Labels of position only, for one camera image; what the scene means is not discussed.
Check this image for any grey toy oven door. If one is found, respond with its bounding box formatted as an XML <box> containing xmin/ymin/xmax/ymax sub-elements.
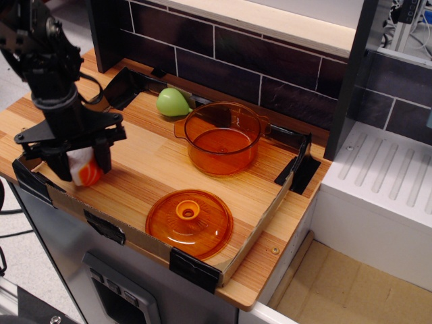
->
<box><xmin>11</xmin><ymin>184</ymin><xmax>238</xmax><ymax>323</ymax></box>

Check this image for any orange transparent plastic pot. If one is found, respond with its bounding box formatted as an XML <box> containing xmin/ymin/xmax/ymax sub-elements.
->
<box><xmin>174</xmin><ymin>101</ymin><xmax>271</xmax><ymax>176</ymax></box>

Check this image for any dark grey vertical post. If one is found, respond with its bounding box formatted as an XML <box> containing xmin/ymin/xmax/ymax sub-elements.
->
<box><xmin>324</xmin><ymin>0</ymin><xmax>392</xmax><ymax>161</ymax></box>

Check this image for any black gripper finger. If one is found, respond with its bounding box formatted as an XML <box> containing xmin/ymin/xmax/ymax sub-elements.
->
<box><xmin>43</xmin><ymin>153</ymin><xmax>72</xmax><ymax>182</ymax></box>
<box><xmin>93</xmin><ymin>138</ymin><xmax>111</xmax><ymax>174</ymax></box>

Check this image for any white toy sink drainboard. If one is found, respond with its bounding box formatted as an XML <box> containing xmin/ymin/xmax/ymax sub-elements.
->
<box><xmin>311</xmin><ymin>122</ymin><xmax>431</xmax><ymax>290</ymax></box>

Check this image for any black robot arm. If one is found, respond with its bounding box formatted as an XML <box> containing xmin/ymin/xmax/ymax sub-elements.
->
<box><xmin>1</xmin><ymin>1</ymin><xmax>126</xmax><ymax>182</ymax></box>

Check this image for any white and orange toy sushi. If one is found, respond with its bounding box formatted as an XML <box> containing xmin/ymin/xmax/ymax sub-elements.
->
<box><xmin>67</xmin><ymin>147</ymin><xmax>103</xmax><ymax>187</ymax></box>

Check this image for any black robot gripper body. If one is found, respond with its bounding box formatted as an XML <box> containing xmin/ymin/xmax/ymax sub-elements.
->
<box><xmin>14</xmin><ymin>88</ymin><xmax>126</xmax><ymax>160</ymax></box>

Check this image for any orange transparent pot lid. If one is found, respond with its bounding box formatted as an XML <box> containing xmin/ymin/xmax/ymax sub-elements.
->
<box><xmin>146</xmin><ymin>190</ymin><xmax>234</xmax><ymax>260</ymax></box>

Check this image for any cardboard fence with black tape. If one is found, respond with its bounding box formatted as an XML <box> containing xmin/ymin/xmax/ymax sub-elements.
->
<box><xmin>1</xmin><ymin>66</ymin><xmax>331</xmax><ymax>308</ymax></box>

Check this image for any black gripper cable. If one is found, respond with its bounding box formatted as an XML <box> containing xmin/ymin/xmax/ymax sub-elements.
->
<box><xmin>78</xmin><ymin>71</ymin><xmax>105</xmax><ymax>106</ymax></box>

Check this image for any green toy pear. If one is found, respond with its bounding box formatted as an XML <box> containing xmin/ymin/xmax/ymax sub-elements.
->
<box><xmin>156</xmin><ymin>88</ymin><xmax>192</xmax><ymax>117</ymax></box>

